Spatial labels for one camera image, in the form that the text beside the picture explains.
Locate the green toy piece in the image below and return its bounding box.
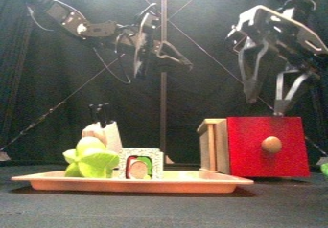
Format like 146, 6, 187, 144
319, 162, 328, 182

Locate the orange rectangular plastic tray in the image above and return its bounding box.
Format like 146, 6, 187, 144
11, 170, 254, 194

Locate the black toy knife handle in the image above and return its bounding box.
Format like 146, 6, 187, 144
88, 103, 102, 128
99, 103, 115, 129

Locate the vertical metal frame pole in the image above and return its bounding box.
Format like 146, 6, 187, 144
159, 0, 169, 166

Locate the toy sushi roll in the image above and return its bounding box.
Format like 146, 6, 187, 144
118, 147, 165, 180

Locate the green toy lettuce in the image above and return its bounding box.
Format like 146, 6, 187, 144
62, 136, 121, 179

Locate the red drawer with wooden knob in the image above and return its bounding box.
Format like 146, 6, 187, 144
214, 116, 312, 179

